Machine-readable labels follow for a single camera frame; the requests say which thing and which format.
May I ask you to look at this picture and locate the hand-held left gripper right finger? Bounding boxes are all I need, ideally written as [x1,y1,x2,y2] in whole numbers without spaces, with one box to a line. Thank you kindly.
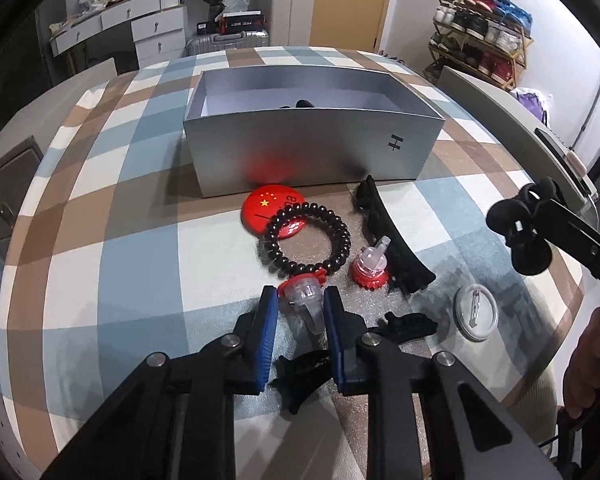
[322,286,563,480]

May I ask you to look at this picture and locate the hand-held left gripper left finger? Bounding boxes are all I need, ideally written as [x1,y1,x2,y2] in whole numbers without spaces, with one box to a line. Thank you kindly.
[40,285,281,480]

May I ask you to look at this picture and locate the clear red plastic cap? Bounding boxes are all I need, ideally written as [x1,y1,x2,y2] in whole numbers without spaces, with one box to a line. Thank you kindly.
[277,269,328,338]
[349,237,393,291]

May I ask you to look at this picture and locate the dark bead bracelet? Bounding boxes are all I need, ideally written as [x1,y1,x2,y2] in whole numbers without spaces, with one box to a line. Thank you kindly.
[256,202,352,281]

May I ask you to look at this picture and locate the large black hair claw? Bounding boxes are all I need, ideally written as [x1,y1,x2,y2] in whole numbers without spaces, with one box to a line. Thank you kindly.
[352,175,437,296]

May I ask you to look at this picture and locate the silver cardboard box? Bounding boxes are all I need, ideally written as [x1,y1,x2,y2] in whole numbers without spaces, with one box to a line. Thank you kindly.
[182,66,446,198]

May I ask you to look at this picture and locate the person's right hand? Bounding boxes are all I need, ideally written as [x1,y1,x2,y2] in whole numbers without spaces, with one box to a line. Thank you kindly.
[562,305,600,421]

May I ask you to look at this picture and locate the small black hair clip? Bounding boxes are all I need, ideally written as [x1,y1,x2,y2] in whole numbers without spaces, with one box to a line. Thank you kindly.
[269,350,333,413]
[377,311,438,343]

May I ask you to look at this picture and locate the red round badge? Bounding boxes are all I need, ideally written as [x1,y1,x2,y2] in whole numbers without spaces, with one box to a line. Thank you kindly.
[241,186,312,238]

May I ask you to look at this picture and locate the clear round badge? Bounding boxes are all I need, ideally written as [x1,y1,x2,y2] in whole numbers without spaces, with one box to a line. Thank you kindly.
[454,284,498,343]

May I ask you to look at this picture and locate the purple cloth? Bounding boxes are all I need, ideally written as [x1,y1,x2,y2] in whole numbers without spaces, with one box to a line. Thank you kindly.
[510,87,551,128]

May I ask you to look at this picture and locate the long grey board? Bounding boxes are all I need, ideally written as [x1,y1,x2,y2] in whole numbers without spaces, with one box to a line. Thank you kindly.
[439,65,600,206]

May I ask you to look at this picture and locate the plaid blanket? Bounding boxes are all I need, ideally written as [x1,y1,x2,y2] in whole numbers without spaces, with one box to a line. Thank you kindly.
[2,45,600,480]

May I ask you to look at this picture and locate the wooden shoe rack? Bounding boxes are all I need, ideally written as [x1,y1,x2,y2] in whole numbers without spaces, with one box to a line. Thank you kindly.
[422,0,535,92]

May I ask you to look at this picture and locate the grey bedside cabinet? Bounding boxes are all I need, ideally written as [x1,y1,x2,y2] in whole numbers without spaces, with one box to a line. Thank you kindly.
[0,137,43,246]

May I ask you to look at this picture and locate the silver suitcase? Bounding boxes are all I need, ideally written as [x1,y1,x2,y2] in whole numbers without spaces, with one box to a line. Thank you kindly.
[184,30,272,58]

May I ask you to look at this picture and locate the wooden door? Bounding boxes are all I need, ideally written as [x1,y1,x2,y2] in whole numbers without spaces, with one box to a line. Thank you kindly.
[307,0,397,53]

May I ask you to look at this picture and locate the red black flat box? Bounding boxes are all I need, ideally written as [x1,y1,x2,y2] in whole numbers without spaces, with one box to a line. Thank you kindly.
[217,11,267,35]

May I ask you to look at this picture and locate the short grey board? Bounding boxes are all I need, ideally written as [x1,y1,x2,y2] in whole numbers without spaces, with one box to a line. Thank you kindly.
[45,56,118,92]

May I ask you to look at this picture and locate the white drawer desk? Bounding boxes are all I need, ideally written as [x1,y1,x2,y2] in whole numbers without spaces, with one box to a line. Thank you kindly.
[47,0,188,71]

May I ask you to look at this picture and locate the pile of desk clutter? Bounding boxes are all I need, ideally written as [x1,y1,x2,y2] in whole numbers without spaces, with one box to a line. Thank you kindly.
[50,0,146,33]

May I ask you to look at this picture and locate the white wall cable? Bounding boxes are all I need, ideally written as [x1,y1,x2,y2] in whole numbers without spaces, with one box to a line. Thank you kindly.
[577,55,600,151]

